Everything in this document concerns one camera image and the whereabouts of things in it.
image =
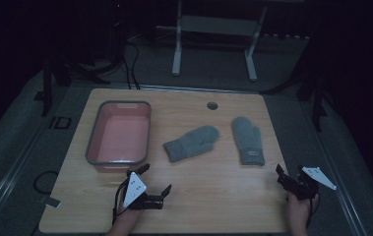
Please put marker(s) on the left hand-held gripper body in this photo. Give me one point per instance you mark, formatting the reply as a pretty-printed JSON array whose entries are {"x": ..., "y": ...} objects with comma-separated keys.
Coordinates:
[{"x": 135, "y": 190}]

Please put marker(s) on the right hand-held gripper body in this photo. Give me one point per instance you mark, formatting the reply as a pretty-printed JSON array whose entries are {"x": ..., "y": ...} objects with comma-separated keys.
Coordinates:
[{"x": 305, "y": 187}]

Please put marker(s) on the pink basin with grey rim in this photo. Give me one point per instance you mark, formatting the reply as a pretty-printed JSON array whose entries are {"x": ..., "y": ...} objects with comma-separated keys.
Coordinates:
[{"x": 121, "y": 137}]

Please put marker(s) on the grey mitten with label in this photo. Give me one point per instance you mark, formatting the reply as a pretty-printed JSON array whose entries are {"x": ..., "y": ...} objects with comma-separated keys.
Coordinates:
[{"x": 247, "y": 139}]

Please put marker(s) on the plain grey mitten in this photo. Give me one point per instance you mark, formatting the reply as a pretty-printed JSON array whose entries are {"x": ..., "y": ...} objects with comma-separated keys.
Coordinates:
[{"x": 194, "y": 143}]

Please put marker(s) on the person's right hand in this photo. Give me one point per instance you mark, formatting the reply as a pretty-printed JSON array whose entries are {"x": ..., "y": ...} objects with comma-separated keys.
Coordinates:
[{"x": 300, "y": 209}]

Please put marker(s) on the person's left hand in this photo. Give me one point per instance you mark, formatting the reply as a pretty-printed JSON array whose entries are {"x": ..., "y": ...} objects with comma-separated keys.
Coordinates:
[{"x": 126, "y": 216}]

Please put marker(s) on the black tripod stand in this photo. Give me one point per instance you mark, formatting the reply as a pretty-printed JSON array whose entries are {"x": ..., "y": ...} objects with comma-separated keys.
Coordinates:
[
  {"x": 317, "y": 105},
  {"x": 47, "y": 88}
]

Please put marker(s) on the grey tape piece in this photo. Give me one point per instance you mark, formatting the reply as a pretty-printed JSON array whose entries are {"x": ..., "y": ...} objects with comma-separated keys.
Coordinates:
[{"x": 50, "y": 201}]

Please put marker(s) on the round table grommet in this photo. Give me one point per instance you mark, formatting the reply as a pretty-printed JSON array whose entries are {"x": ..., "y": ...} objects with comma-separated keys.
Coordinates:
[{"x": 212, "y": 105}]

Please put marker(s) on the white metal stand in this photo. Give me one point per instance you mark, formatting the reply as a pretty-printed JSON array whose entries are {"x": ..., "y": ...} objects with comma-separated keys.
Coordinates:
[{"x": 218, "y": 25}]

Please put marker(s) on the black floor bracket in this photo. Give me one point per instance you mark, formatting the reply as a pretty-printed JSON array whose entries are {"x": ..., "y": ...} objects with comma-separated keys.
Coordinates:
[{"x": 61, "y": 123}]

